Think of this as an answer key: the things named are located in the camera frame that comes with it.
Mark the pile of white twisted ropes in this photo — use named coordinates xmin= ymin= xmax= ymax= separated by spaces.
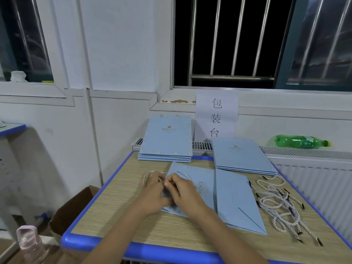
xmin=254 ymin=174 xmax=324 ymax=247

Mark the stack of finished blue bags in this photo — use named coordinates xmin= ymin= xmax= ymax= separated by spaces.
xmin=138 ymin=154 xmax=193 ymax=159

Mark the teal framed sliding window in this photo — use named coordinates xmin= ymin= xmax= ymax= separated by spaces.
xmin=275 ymin=0 xmax=352 ymax=91

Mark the metal window grille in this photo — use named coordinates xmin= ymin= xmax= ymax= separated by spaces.
xmin=175 ymin=0 xmax=292 ymax=88

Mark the green plastic bottle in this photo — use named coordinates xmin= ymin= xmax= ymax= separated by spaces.
xmin=275 ymin=135 xmax=332 ymax=150

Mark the person's left forearm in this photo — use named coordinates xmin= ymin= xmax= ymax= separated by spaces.
xmin=99 ymin=209 xmax=157 ymax=264

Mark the white black-tipped rope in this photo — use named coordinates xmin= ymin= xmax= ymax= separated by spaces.
xmin=142 ymin=170 xmax=166 ymax=188

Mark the person's left hand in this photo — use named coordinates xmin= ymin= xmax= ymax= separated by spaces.
xmin=135 ymin=172 xmax=174 ymax=215

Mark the grey metal desk blue edge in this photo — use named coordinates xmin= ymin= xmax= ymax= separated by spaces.
xmin=0 ymin=122 xmax=47 ymax=229

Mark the white radiator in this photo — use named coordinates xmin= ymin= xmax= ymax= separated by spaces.
xmin=132 ymin=138 xmax=352 ymax=245

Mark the person's right forearm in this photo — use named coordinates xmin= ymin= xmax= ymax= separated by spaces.
xmin=190 ymin=209 xmax=267 ymax=264

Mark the person's right hand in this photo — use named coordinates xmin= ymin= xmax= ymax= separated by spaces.
xmin=164 ymin=173 xmax=209 ymax=218

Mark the small white container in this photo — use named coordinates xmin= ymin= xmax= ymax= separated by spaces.
xmin=10 ymin=71 xmax=28 ymax=84

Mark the pink water bottle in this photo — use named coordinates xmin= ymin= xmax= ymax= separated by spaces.
xmin=16 ymin=225 xmax=49 ymax=264

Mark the white paper sign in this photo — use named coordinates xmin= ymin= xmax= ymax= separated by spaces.
xmin=195 ymin=91 xmax=239 ymax=140

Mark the white framed window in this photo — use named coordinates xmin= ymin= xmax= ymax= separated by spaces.
xmin=0 ymin=0 xmax=75 ymax=107

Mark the brown cardboard box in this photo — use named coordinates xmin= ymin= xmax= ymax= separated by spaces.
xmin=49 ymin=185 xmax=101 ymax=242

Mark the blue-edged wooden desk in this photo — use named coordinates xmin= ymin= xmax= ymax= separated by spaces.
xmin=60 ymin=151 xmax=352 ymax=264

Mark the stack of blue paper bags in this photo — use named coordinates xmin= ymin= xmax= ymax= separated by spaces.
xmin=213 ymin=137 xmax=278 ymax=176

